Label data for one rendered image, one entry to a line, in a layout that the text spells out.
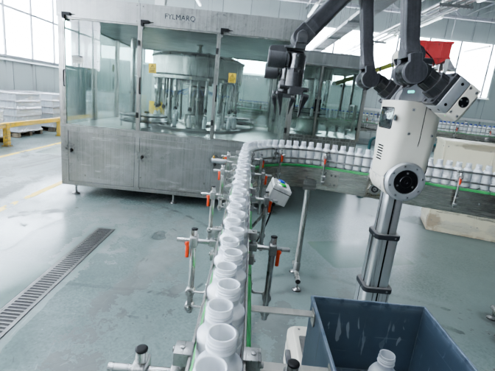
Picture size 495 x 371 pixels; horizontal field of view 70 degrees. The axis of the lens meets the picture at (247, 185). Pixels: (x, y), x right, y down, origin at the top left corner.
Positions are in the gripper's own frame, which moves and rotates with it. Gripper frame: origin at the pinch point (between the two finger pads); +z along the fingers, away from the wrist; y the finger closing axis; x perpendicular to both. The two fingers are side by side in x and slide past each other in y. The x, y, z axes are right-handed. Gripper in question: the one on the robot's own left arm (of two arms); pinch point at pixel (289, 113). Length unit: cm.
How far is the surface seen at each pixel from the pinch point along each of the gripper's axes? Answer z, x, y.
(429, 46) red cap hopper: -140, 585, 298
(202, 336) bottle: 29, -82, -15
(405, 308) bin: 46, -39, 35
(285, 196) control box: 32.7, 13.3, 4.8
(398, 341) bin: 57, -39, 36
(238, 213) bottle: 25.8, -37.8, -12.8
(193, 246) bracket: 35, -41, -23
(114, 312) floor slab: 143, 80, -86
